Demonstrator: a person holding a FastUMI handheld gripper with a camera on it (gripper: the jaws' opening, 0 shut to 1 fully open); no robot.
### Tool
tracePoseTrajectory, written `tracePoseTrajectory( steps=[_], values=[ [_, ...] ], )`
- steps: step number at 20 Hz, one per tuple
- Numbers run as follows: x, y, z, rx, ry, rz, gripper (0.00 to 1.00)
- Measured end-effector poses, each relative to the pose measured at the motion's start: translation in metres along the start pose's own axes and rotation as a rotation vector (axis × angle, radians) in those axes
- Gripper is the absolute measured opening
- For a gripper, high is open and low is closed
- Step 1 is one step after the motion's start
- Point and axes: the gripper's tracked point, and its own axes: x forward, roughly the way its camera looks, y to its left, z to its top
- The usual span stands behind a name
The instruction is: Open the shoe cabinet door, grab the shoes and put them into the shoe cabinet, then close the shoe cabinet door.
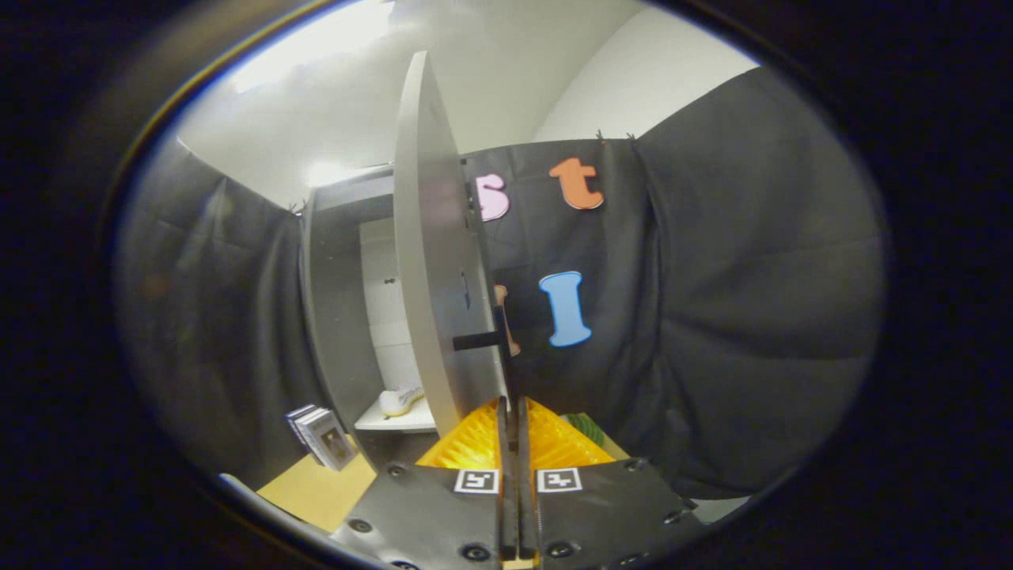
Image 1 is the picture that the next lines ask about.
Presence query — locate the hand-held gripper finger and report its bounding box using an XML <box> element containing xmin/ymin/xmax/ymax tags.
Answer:
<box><xmin>516</xmin><ymin>396</ymin><xmax>709</xmax><ymax>570</ymax></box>
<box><xmin>331</xmin><ymin>396</ymin><xmax>519</xmax><ymax>570</ymax></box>

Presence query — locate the white shoe with striped chevron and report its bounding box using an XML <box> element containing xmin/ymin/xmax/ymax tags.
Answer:
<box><xmin>379</xmin><ymin>385</ymin><xmax>425</xmax><ymax>418</ymax></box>

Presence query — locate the black door handle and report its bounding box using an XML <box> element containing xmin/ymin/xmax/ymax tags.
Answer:
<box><xmin>453</xmin><ymin>305</ymin><xmax>512</xmax><ymax>397</ymax></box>

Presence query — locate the grey shoe cabinet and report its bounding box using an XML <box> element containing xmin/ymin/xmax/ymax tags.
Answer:
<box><xmin>299</xmin><ymin>162</ymin><xmax>444</xmax><ymax>468</ymax></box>

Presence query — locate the white shoe cabinet door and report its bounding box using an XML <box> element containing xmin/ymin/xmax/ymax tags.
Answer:
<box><xmin>393</xmin><ymin>51</ymin><xmax>511</xmax><ymax>436</ymax></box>

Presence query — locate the watermelon print toy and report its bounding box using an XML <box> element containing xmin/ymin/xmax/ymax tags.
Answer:
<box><xmin>563</xmin><ymin>413</ymin><xmax>606</xmax><ymax>448</ymax></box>

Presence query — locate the grey illustrated book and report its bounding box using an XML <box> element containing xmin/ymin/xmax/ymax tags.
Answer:
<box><xmin>303</xmin><ymin>407</ymin><xmax>359</xmax><ymax>472</ymax></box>

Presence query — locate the blue-spined book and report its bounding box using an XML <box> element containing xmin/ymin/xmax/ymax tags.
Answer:
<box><xmin>286</xmin><ymin>405</ymin><xmax>317</xmax><ymax>456</ymax></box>

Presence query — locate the black backdrop cloth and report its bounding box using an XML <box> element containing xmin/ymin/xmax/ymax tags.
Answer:
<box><xmin>119</xmin><ymin>67</ymin><xmax>883</xmax><ymax>500</ymax></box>

